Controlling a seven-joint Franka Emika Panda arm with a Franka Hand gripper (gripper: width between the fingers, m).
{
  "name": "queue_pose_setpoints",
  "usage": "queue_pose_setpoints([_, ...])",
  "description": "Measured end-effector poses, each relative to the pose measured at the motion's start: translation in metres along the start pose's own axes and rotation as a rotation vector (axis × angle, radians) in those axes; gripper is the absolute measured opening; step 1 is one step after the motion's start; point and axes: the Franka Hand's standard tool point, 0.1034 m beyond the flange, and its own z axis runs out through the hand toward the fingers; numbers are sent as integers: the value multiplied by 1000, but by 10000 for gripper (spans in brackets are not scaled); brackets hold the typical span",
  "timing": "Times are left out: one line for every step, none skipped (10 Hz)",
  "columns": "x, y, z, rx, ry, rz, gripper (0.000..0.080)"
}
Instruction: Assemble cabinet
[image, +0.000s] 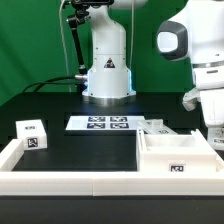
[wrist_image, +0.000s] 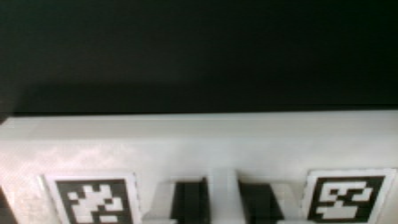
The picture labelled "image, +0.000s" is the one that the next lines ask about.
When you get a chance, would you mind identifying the white u-shaped obstacle frame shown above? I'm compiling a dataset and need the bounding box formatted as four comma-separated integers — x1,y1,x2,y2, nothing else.
0,139,224,196

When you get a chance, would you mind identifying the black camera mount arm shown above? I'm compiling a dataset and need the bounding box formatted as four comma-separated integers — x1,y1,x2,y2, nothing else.
62,0,114,93

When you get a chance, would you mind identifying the black cable bundle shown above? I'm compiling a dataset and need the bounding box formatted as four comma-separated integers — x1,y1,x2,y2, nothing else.
22,75,84,94

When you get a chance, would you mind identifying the white cabinet door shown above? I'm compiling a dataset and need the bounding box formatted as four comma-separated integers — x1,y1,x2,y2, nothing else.
138,119,176,135

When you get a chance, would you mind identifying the white marker base plate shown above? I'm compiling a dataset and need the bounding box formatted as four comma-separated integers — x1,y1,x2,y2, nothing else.
65,116,144,131

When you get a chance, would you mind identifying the white thin cable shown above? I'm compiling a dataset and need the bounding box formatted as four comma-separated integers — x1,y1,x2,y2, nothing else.
58,0,73,94

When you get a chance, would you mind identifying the white cabinet body box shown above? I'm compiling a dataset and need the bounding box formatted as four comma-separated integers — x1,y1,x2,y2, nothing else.
136,130,224,174

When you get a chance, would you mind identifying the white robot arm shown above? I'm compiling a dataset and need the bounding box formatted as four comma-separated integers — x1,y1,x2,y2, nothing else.
83,0,224,151

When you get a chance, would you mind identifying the white cabinet top block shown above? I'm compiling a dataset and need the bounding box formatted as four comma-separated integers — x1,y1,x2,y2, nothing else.
16,119,47,150

